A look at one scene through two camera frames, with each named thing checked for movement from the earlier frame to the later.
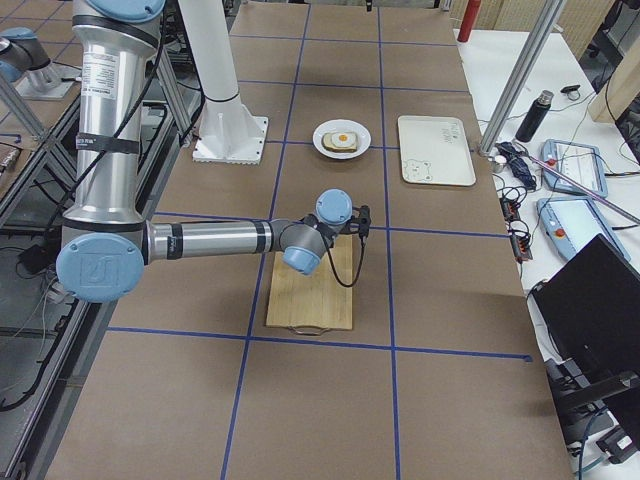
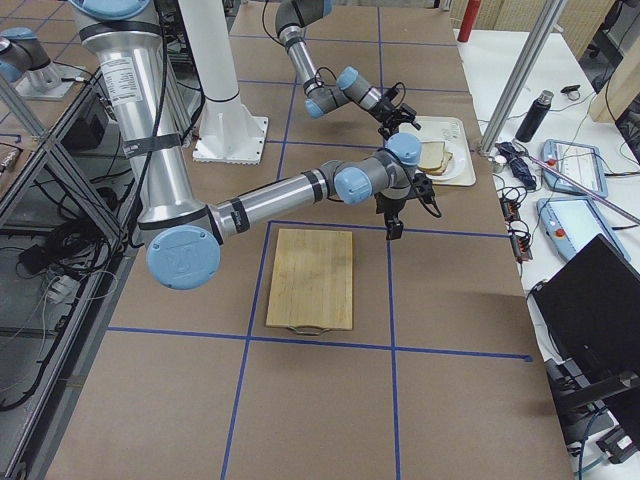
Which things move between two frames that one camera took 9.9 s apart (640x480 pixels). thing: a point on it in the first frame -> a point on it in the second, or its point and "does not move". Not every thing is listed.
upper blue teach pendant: [580, 163] does not move
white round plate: [342, 139] -> [455, 165]
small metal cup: [499, 162] does not move
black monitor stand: [580, 414] does not move
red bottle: [468, 21] does not move
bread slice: [328, 143] -> [439, 171]
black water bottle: [534, 116] does not move
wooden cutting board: [312, 304] does not move
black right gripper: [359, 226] -> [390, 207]
